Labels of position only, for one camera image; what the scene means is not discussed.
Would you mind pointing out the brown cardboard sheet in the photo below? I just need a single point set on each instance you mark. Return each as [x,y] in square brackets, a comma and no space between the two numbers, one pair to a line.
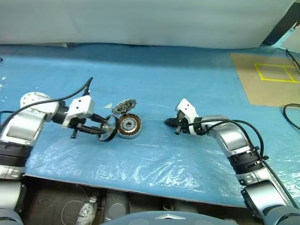
[257,91]

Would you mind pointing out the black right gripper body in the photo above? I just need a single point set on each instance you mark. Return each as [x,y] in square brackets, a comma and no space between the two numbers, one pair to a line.
[181,122]

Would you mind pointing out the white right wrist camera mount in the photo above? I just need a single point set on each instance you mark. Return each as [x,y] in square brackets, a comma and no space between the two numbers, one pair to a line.
[187,107]

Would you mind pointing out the blue foam table mat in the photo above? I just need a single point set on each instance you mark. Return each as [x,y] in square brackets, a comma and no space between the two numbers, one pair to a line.
[164,82]

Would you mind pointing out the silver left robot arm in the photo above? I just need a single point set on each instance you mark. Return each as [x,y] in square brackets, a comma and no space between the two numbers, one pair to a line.
[21,126]

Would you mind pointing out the silver motor gear plate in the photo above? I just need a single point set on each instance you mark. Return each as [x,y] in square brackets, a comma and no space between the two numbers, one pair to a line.
[124,106]

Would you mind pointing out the white backdrop sheet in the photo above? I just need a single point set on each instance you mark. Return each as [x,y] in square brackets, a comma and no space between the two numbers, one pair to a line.
[140,21]

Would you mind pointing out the small white plastic scrap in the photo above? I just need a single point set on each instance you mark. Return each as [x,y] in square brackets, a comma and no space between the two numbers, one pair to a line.
[108,105]

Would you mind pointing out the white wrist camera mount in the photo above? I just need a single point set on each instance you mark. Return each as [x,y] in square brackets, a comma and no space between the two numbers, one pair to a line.
[187,107]
[82,105]

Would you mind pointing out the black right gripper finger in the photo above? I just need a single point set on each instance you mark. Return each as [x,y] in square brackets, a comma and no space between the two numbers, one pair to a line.
[173,125]
[173,120]

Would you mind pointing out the grey robot torso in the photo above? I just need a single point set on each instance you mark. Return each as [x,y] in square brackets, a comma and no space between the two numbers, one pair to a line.
[168,219]

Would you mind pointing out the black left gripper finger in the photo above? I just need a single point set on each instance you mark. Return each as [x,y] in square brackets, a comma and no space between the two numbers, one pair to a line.
[93,130]
[100,119]

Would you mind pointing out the grey rounded cover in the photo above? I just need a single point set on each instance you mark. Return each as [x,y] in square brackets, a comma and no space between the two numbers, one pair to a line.
[117,206]

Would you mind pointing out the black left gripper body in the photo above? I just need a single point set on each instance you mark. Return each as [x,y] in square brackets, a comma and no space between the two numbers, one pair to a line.
[80,122]

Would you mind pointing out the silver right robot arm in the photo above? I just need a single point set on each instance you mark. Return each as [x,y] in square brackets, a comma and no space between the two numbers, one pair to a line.
[229,138]

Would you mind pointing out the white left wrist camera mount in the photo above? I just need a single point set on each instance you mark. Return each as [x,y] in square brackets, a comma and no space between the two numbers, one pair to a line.
[82,105]

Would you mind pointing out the copper wound motor stator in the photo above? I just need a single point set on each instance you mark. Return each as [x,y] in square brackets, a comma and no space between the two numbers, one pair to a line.
[129,125]

